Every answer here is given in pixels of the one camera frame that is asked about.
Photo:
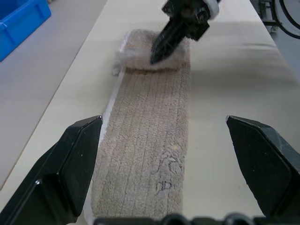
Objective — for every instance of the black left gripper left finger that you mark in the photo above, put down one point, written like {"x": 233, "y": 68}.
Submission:
{"x": 54, "y": 173}

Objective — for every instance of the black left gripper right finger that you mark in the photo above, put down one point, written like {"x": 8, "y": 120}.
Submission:
{"x": 269, "y": 164}

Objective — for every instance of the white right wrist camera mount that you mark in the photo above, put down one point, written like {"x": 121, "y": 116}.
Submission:
{"x": 212, "y": 8}

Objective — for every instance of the black cart base with caster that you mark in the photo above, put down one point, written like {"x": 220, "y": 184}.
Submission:
{"x": 273, "y": 23}

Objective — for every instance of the beige terry towel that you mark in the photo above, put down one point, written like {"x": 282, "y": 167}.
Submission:
{"x": 145, "y": 131}

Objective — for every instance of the blue plastic bin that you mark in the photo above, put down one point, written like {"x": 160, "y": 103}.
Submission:
{"x": 18, "y": 23}

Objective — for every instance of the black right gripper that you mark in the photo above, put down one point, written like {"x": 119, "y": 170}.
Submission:
{"x": 187, "y": 16}

